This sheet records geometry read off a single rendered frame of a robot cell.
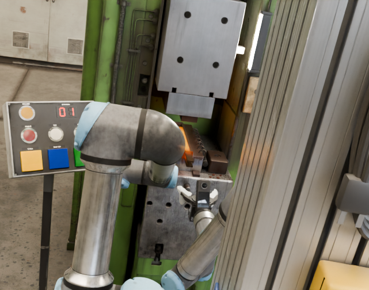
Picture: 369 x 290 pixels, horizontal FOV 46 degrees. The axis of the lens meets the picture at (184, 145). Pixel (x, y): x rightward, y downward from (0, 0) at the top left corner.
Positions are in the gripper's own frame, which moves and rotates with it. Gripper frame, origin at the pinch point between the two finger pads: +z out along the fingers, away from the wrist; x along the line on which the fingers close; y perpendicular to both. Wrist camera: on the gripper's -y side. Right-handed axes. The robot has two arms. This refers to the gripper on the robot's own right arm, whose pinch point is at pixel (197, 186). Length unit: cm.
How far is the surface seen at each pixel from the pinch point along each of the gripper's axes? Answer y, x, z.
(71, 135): -8, -50, 17
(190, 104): -23.0, -2.6, 30.6
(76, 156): -1.3, -46.5, 13.2
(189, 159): -1.4, -0.3, 22.2
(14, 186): 100, -103, 166
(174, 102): -22.9, -9.3, 30.6
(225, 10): -63, 5, 31
